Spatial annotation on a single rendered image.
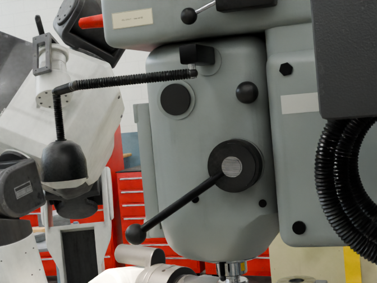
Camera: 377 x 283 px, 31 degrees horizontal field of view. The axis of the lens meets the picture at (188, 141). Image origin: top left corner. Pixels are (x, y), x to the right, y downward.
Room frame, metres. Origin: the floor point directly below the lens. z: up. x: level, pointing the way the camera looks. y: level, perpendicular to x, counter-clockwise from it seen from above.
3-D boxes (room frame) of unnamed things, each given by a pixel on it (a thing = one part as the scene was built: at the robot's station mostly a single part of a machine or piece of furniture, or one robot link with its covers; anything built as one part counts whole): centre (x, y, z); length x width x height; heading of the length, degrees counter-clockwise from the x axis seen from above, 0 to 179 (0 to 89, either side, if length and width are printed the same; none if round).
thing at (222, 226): (1.03, -0.05, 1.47); 0.21 x 0.19 x 0.32; 161
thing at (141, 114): (1.07, 0.06, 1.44); 0.04 x 0.04 x 0.21; 71
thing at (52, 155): (1.07, 0.20, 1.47); 0.07 x 0.07 x 0.06
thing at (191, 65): (0.90, -0.02, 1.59); 0.08 x 0.02 x 0.04; 161
